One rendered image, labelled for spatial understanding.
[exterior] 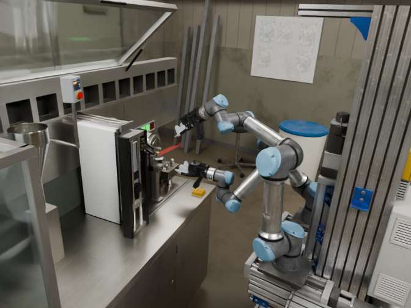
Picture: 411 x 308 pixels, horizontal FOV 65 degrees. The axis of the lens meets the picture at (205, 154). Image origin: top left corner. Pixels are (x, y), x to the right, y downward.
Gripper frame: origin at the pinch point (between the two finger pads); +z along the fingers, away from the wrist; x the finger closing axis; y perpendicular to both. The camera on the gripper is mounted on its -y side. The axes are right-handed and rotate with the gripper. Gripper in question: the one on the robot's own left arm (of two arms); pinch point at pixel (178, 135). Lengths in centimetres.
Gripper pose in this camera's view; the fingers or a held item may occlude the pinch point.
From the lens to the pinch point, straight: 184.7
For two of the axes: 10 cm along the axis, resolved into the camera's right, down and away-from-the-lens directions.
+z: -7.3, 4.5, 5.2
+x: -4.1, 3.3, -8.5
